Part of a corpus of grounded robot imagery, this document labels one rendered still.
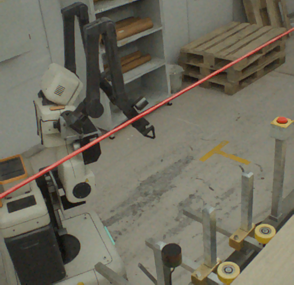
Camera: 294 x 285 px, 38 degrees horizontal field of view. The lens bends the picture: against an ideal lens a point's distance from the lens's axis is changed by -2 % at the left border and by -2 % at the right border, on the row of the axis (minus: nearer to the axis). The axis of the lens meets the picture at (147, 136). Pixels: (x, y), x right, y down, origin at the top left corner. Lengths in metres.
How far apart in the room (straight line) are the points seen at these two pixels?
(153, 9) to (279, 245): 3.23
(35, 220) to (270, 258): 1.14
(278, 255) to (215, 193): 1.78
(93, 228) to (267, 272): 1.44
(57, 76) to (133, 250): 1.41
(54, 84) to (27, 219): 0.67
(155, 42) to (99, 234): 2.45
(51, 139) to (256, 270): 1.18
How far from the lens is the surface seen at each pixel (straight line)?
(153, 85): 4.85
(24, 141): 4.17
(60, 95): 2.10
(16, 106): 4.02
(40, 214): 2.18
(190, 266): 1.73
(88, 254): 2.63
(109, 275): 1.69
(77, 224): 2.84
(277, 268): 1.63
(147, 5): 4.54
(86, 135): 2.20
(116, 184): 3.60
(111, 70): 1.97
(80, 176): 2.31
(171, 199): 3.37
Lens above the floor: 2.10
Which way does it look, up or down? 30 degrees down
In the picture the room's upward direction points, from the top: 7 degrees counter-clockwise
